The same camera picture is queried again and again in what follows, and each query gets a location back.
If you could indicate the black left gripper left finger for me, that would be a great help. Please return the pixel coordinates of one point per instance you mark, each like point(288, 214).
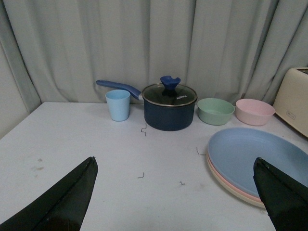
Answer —
point(62, 207)

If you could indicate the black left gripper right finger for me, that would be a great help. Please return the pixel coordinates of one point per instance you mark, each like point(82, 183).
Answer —
point(285, 199)

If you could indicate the pink plate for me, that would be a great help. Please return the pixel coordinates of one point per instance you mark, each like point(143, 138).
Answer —
point(214, 168)

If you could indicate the blue plate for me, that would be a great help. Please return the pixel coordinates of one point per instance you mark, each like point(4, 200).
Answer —
point(233, 152)

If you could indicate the cream plate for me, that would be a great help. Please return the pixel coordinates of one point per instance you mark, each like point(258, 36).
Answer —
point(216, 176)

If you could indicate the pink bowl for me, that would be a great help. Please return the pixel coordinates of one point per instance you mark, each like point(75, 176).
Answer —
point(253, 112)

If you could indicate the cream toaster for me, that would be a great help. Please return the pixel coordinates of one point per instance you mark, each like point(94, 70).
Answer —
point(291, 102)

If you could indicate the green bowl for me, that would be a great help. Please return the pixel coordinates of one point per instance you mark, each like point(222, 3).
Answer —
point(215, 111)

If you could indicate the light blue cup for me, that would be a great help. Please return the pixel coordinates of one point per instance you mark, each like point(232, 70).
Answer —
point(118, 104)

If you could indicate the dark blue saucepan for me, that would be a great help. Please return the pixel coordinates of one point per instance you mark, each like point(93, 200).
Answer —
point(159, 117)

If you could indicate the glass pot lid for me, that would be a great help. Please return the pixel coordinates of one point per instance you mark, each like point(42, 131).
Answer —
point(169, 93)

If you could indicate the grey curtain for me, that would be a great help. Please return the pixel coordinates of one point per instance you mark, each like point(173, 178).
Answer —
point(55, 50)

